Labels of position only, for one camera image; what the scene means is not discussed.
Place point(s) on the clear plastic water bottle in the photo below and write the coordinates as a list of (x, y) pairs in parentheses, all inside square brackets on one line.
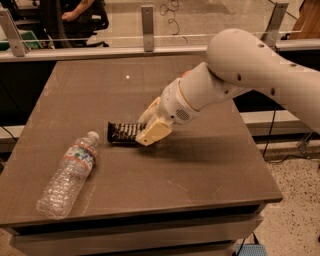
[(65, 185)]

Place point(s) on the red apple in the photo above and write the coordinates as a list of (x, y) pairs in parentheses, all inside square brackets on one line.
[(185, 73)]

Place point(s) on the person seated in background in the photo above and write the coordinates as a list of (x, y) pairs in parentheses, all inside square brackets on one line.
[(74, 9)]

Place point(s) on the blue perforated box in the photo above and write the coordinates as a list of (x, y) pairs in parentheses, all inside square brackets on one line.
[(250, 250)]

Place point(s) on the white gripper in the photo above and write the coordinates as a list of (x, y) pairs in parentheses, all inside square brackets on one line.
[(172, 102)]

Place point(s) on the green bin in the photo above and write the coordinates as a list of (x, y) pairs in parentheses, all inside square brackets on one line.
[(29, 38)]

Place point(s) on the right metal glass bracket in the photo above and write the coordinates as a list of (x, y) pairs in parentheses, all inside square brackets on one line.
[(270, 35)]

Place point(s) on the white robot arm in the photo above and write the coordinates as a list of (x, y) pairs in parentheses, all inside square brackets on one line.
[(237, 62)]

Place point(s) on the left metal glass bracket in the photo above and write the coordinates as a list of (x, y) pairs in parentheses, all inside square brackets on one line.
[(17, 45)]

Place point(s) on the glass barrier panel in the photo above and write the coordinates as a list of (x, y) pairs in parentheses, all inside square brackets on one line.
[(176, 22)]

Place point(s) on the black office chair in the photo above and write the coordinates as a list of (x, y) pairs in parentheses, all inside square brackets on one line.
[(69, 34)]

